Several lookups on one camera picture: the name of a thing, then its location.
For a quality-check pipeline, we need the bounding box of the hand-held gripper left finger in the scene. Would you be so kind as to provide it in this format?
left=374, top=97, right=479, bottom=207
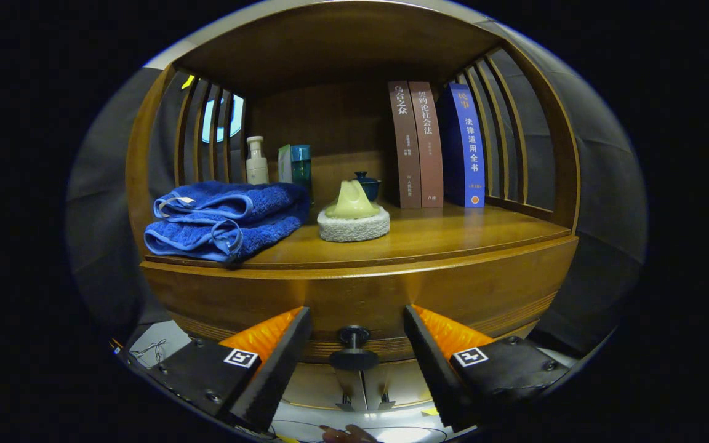
left=148, top=306, right=312, bottom=433

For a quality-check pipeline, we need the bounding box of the white pump bottle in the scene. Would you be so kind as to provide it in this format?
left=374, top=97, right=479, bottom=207
left=246, top=136, right=270, bottom=185

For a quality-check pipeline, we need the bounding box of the blue book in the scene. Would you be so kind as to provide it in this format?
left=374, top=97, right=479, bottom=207
left=447, top=83, right=486, bottom=208

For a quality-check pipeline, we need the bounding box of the reddish brown book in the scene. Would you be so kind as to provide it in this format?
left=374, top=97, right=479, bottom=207
left=408, top=81, right=444, bottom=209

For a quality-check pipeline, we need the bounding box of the wooden cabinet door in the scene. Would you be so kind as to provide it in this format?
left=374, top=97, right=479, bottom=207
left=281, top=363, right=367, bottom=412
left=361, top=360, right=435, bottom=410

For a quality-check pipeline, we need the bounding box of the green scrub brush white pad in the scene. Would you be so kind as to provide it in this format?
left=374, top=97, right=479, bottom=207
left=317, top=180, right=391, bottom=243

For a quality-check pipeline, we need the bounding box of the wooden cabinet with slatted shelf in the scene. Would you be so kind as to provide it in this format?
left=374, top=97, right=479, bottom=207
left=125, top=0, right=582, bottom=413

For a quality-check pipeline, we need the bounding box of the blue lidded teacup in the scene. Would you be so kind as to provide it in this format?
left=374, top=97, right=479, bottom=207
left=354, top=171, right=383, bottom=202

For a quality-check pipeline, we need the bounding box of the dark brown book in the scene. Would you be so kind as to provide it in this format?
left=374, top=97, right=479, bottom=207
left=388, top=81, right=422, bottom=209

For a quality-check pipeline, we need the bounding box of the wooden countertop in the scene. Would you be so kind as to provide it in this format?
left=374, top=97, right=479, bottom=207
left=145, top=200, right=572, bottom=270

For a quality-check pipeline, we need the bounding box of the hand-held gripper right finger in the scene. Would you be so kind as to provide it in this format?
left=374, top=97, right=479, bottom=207
left=403, top=304, right=571, bottom=431

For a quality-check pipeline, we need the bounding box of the teal cosmetic bottle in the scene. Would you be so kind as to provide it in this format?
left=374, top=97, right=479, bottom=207
left=290, top=145, right=312, bottom=191

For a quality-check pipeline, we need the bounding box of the folded blue towel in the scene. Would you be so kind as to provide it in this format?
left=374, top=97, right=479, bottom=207
left=144, top=180, right=311, bottom=264

